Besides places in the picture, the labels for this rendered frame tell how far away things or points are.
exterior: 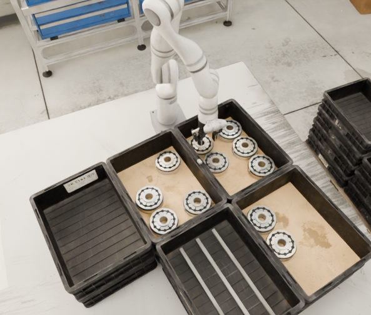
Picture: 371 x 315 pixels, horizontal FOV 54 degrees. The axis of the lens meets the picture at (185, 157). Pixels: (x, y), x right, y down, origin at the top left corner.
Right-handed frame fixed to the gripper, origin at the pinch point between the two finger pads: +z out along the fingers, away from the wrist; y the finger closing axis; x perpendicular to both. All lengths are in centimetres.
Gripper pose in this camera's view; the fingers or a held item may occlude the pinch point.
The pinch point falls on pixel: (207, 140)
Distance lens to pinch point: 150.6
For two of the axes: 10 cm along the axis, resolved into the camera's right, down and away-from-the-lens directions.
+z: 0.4, 5.8, 8.1
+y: -9.1, 3.5, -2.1
